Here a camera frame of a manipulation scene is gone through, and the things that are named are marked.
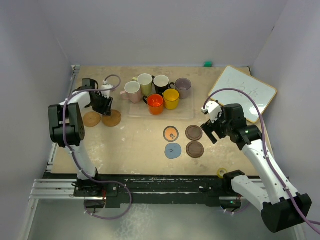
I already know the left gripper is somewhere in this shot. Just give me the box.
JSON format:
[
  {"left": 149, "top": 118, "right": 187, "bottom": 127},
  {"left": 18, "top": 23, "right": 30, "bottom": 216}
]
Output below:
[{"left": 88, "top": 93, "right": 113, "bottom": 116}]

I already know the woven rattan coaster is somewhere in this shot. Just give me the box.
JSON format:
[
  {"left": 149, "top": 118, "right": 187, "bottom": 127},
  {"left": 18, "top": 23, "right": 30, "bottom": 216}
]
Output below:
[
  {"left": 101, "top": 109, "right": 122, "bottom": 127},
  {"left": 83, "top": 111, "right": 101, "bottom": 128}
]

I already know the dark wooden coaster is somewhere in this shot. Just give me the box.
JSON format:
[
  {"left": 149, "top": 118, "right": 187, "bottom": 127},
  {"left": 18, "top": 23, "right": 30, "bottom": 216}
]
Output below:
[
  {"left": 186, "top": 141, "right": 205, "bottom": 159},
  {"left": 185, "top": 125, "right": 203, "bottom": 141}
]

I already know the orange black rimmed coaster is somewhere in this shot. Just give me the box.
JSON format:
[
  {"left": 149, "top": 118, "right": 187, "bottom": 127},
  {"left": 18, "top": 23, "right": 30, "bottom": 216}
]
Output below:
[{"left": 163, "top": 126, "right": 179, "bottom": 143}]

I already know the blue smiley coaster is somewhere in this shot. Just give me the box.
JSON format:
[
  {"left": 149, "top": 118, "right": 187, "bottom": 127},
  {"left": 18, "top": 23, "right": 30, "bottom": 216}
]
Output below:
[{"left": 164, "top": 143, "right": 182, "bottom": 160}]

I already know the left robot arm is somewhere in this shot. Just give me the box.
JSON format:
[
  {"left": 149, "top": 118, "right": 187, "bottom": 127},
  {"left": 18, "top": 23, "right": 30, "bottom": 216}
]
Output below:
[{"left": 48, "top": 78, "right": 115, "bottom": 196}]

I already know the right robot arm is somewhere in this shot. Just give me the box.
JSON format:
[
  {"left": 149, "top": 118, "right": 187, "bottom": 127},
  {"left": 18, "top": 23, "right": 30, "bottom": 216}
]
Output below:
[{"left": 201, "top": 101, "right": 312, "bottom": 233}]

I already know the pink mug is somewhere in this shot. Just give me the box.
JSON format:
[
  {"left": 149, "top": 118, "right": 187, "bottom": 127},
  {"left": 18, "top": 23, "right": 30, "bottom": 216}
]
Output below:
[{"left": 120, "top": 81, "right": 142, "bottom": 104}]

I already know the clear plastic tray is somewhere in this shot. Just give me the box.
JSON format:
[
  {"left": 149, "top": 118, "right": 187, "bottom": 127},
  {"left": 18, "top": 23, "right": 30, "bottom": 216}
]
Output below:
[{"left": 127, "top": 89, "right": 194, "bottom": 120}]

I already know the yellow tape roll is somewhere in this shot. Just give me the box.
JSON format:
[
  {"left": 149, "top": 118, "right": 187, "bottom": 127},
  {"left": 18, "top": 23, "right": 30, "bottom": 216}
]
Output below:
[{"left": 217, "top": 167, "right": 228, "bottom": 179}]

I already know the olive green mug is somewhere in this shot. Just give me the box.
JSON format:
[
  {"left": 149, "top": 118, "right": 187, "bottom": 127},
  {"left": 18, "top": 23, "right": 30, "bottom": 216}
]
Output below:
[{"left": 132, "top": 73, "right": 153, "bottom": 96}]

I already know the small whiteboard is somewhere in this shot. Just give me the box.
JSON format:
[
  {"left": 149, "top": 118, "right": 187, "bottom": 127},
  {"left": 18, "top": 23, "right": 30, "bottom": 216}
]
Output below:
[{"left": 209, "top": 65, "right": 277, "bottom": 123}]

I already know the orange mug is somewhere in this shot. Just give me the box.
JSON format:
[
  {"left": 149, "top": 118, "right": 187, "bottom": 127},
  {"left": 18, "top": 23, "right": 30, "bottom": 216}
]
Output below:
[{"left": 142, "top": 93, "right": 164, "bottom": 115}]

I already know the purple grey mug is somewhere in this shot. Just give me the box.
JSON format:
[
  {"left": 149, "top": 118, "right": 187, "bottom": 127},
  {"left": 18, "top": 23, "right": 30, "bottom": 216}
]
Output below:
[{"left": 169, "top": 78, "right": 192, "bottom": 99}]

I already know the yellow mug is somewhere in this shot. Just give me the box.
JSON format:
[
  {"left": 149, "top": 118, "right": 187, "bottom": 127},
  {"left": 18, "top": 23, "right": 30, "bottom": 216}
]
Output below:
[{"left": 163, "top": 89, "right": 180, "bottom": 110}]

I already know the black mug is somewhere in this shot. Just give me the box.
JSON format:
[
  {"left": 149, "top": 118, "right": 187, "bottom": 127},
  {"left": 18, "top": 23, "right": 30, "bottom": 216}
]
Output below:
[{"left": 152, "top": 75, "right": 170, "bottom": 95}]

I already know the green object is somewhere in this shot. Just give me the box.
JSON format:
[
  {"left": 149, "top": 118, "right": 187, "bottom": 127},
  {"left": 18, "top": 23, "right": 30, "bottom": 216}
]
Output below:
[{"left": 203, "top": 61, "right": 213, "bottom": 68}]

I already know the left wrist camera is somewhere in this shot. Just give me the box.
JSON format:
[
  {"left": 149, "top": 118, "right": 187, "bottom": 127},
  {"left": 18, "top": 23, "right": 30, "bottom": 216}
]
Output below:
[{"left": 100, "top": 79, "right": 114, "bottom": 99}]

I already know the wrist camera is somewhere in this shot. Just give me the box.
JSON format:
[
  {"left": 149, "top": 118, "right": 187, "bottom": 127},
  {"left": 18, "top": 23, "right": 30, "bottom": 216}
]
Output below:
[
  {"left": 100, "top": 79, "right": 114, "bottom": 99},
  {"left": 201, "top": 100, "right": 222, "bottom": 123}
]

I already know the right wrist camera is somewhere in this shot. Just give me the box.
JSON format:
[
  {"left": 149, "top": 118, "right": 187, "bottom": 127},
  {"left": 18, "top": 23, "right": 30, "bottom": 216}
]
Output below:
[{"left": 201, "top": 100, "right": 222, "bottom": 123}]

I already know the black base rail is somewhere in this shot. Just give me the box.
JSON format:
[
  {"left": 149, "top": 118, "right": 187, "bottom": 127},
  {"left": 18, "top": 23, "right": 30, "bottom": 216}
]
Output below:
[{"left": 43, "top": 172, "right": 245, "bottom": 210}]

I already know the aluminium frame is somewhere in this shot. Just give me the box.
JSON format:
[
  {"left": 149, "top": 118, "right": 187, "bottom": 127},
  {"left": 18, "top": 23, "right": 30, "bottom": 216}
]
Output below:
[{"left": 17, "top": 65, "right": 81, "bottom": 240}]

